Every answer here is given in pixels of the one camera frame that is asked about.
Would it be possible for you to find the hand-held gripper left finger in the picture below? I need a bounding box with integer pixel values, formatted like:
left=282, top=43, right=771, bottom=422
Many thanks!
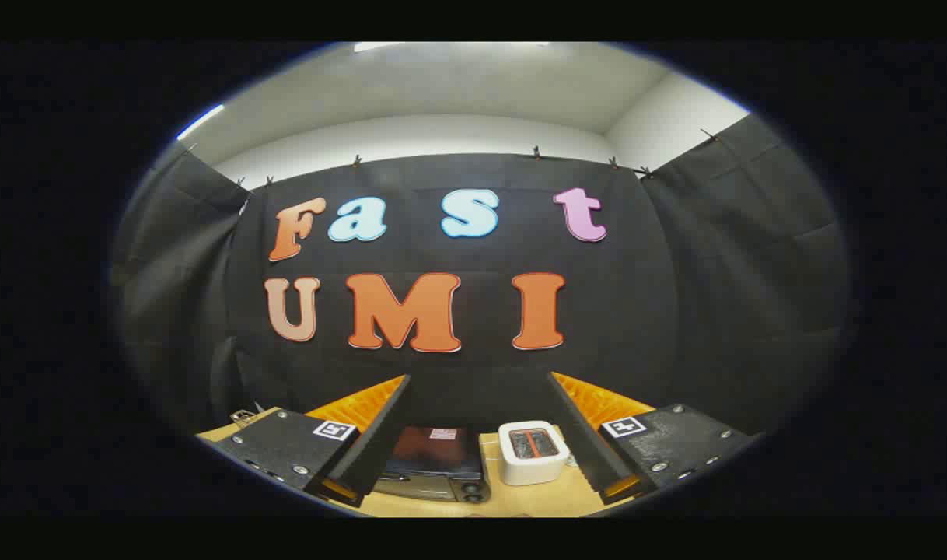
left=197, top=375, right=412, bottom=508

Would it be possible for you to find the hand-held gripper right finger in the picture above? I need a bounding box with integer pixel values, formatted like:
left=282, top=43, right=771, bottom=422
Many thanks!
left=547, top=372, right=762, bottom=506

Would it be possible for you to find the black toaster oven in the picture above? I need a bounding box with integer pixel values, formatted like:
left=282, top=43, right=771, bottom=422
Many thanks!
left=372, top=425, right=492, bottom=505

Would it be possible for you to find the white slot toaster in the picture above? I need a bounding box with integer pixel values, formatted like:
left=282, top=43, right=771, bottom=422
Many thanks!
left=498, top=420, right=571, bottom=487

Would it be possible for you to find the row of small backdrop clips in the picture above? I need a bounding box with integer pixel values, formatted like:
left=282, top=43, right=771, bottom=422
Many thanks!
left=182, top=128, right=723, bottom=191

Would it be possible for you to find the narrow ceiling light strip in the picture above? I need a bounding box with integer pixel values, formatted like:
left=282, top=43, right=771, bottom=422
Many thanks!
left=176, top=104, right=225, bottom=141

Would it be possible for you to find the long ceiling light panel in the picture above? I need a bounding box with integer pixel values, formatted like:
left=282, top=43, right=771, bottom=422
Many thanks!
left=355, top=42, right=552, bottom=53

